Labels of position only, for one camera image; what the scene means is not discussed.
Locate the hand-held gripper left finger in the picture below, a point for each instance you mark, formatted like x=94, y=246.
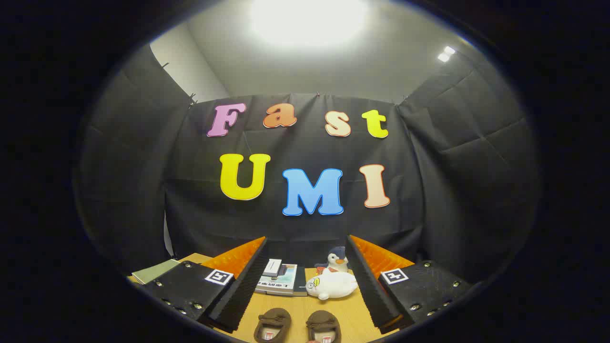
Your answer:
x=240, y=290

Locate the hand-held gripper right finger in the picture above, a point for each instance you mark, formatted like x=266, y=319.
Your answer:
x=369, y=286

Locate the brown fuzzy shoe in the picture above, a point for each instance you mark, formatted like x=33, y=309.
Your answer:
x=323, y=320
x=272, y=318

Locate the green fabric storage box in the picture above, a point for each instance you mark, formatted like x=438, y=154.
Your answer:
x=155, y=271

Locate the white seal plush toy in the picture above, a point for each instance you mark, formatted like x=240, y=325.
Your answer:
x=336, y=285

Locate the small dark blue cover book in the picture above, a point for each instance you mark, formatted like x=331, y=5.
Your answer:
x=272, y=267

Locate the light blue cover book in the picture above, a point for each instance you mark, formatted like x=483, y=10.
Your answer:
x=281, y=285

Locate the penguin plush toy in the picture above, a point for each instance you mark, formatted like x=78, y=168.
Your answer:
x=337, y=259

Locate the black cover book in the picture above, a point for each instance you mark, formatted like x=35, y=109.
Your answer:
x=300, y=283

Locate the small ceiling lamp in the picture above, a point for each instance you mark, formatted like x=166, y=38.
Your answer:
x=446, y=53

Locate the large ceiling light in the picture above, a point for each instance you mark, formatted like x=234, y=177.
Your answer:
x=307, y=19

